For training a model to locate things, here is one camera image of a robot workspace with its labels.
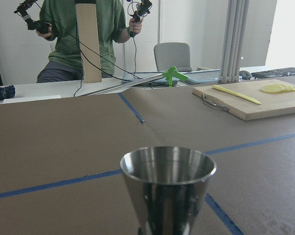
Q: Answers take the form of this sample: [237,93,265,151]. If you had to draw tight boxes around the yellow plastic knife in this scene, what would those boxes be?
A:
[212,85,262,105]

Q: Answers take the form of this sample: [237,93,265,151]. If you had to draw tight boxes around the wooden cutting board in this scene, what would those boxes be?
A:
[192,78,295,121]

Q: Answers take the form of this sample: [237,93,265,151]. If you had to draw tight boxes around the steel jigger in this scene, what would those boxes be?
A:
[120,146,217,235]

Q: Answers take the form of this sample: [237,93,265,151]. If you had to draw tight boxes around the green plastic clamp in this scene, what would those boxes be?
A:
[162,66,188,87]

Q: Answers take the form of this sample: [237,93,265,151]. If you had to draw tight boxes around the steel rod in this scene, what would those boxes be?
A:
[82,73,164,96]

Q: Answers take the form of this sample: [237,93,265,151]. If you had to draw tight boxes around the lemon slices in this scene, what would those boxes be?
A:
[260,84,295,94]

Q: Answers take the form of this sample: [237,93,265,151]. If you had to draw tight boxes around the black keyboard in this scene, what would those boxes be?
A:
[251,67,295,79]

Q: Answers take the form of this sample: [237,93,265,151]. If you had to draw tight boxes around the aluminium frame post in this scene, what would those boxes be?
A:
[218,0,250,84]

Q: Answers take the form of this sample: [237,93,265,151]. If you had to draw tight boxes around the grey office chair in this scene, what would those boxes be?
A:
[154,42,193,72]

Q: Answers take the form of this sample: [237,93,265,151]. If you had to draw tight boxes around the wooden plank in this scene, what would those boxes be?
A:
[75,0,102,83]

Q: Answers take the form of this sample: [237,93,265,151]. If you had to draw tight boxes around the person in green shirt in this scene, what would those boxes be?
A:
[37,0,142,83]

